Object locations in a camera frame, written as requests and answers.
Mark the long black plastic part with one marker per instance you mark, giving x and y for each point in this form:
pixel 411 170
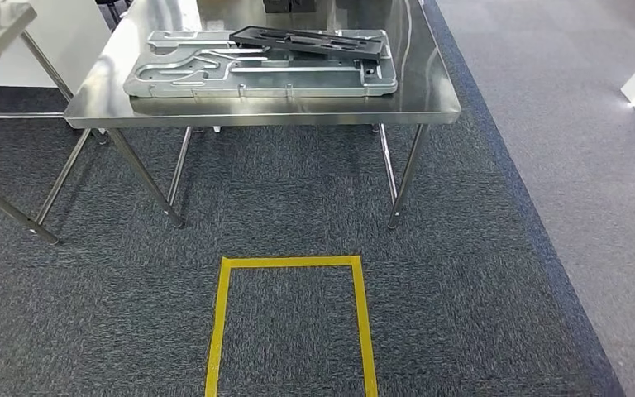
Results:
pixel 306 43

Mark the stainless steel workbench table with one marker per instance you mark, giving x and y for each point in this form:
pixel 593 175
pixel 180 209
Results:
pixel 421 82

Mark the large grey metal plate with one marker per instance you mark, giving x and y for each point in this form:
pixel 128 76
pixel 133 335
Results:
pixel 273 79

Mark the yellow floor tape square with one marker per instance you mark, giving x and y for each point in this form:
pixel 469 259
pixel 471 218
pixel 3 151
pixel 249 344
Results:
pixel 219 329

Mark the small black box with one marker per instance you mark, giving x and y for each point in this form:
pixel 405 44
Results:
pixel 276 5
pixel 304 5

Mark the white cabinet panel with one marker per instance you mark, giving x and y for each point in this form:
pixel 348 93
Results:
pixel 71 38

